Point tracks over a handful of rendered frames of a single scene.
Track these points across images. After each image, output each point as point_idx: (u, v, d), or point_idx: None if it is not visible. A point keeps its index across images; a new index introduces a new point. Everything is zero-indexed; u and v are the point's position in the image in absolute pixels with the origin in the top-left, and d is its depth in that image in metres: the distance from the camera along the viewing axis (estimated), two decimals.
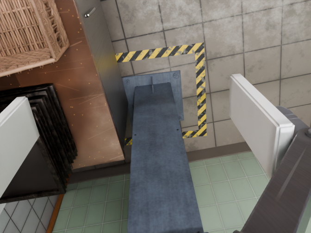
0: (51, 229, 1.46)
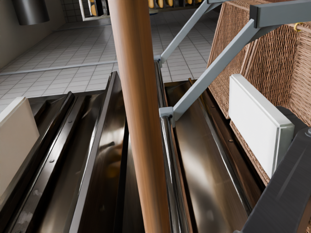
0: None
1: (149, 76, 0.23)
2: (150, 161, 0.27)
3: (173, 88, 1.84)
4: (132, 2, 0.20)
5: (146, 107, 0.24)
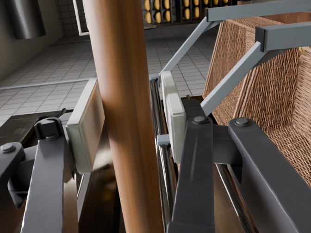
0: None
1: (146, 136, 0.17)
2: None
3: None
4: (122, 42, 0.14)
5: (141, 173, 0.18)
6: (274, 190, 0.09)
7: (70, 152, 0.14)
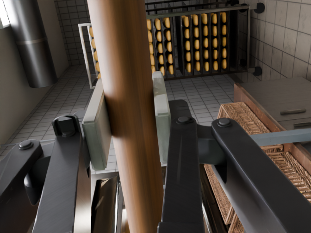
0: None
1: (149, 135, 0.17)
2: None
3: None
4: (126, 42, 0.14)
5: (145, 172, 0.18)
6: (259, 189, 0.09)
7: (86, 149, 0.14)
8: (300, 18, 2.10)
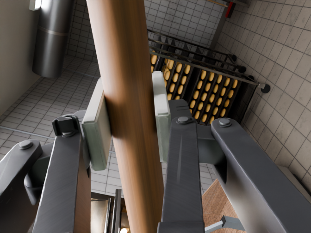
0: None
1: (149, 135, 0.17)
2: None
3: None
4: (126, 42, 0.14)
5: (146, 172, 0.18)
6: (259, 189, 0.09)
7: (86, 149, 0.14)
8: (300, 119, 2.48)
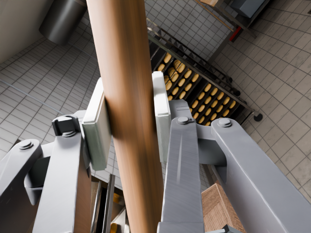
0: None
1: (150, 135, 0.17)
2: None
3: None
4: (126, 43, 0.14)
5: (146, 172, 0.18)
6: (259, 189, 0.09)
7: (86, 149, 0.14)
8: (287, 153, 2.65)
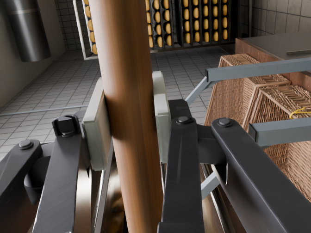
0: None
1: (149, 133, 0.17)
2: None
3: None
4: (126, 39, 0.14)
5: (144, 171, 0.18)
6: (259, 189, 0.09)
7: (85, 149, 0.14)
8: None
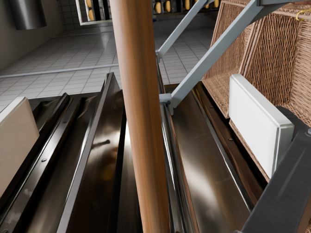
0: None
1: (154, 113, 0.23)
2: (154, 195, 0.27)
3: (171, 89, 1.81)
4: (139, 45, 0.21)
5: (151, 143, 0.24)
6: None
7: None
8: None
